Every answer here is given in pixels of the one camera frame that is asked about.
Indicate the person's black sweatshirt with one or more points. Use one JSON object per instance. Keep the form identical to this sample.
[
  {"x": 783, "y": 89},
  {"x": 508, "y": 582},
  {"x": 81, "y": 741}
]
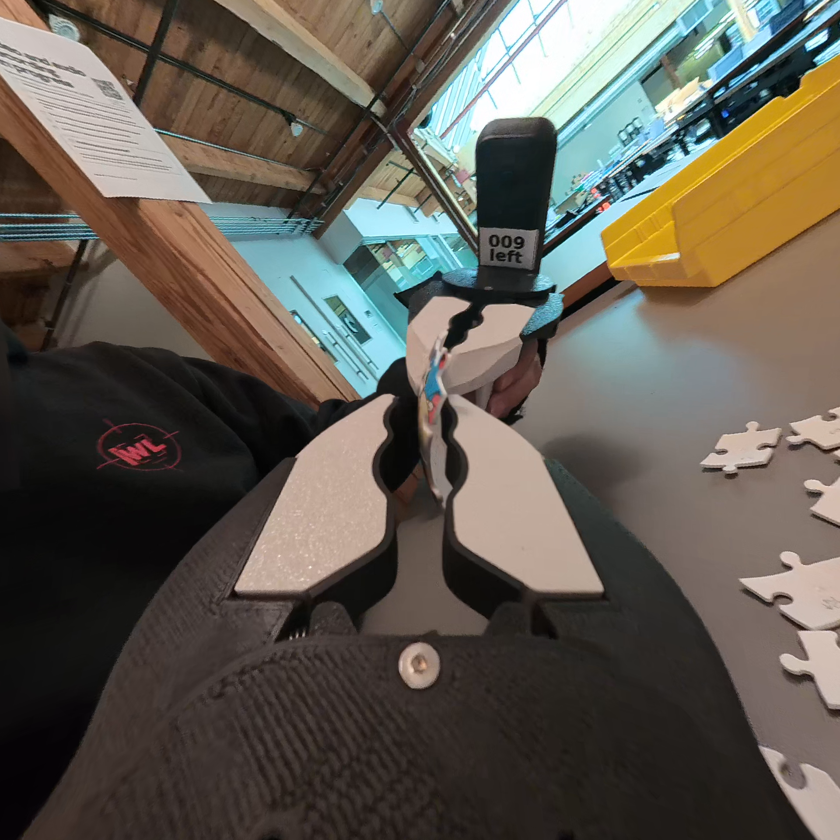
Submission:
[{"x": 98, "y": 558}]

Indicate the wooden post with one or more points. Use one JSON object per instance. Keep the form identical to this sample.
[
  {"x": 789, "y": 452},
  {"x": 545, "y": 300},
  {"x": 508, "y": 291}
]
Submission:
[{"x": 197, "y": 275}]

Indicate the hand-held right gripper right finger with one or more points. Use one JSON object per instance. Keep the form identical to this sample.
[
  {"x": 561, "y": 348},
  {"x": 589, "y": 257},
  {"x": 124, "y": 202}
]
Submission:
[{"x": 518, "y": 518}]

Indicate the person's left hand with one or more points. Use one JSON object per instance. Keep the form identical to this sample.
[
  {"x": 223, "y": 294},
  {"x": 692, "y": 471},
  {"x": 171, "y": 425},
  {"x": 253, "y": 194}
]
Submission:
[{"x": 518, "y": 387}]

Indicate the yellow plastic bin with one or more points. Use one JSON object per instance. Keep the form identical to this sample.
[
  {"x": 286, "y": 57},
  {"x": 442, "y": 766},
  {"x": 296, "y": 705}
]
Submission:
[{"x": 735, "y": 216}]

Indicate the pile of white puzzle pieces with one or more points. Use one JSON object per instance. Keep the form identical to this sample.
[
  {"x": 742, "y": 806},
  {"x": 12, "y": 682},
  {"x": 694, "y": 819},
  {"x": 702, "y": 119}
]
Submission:
[{"x": 741, "y": 449}]

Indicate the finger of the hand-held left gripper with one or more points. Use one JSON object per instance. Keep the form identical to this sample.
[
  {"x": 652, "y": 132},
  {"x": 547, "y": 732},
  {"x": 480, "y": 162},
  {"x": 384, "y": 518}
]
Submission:
[
  {"x": 426, "y": 328},
  {"x": 492, "y": 341}
]

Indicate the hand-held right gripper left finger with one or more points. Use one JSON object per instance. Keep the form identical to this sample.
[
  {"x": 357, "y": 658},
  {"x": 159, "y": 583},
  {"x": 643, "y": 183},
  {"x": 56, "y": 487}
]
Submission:
[{"x": 315, "y": 518}]

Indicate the paper notice sheet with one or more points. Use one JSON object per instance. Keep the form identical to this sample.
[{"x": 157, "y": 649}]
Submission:
[{"x": 98, "y": 118}]

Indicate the long black workbench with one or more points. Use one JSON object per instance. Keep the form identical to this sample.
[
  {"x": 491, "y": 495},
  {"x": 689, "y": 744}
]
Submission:
[{"x": 754, "y": 92}]

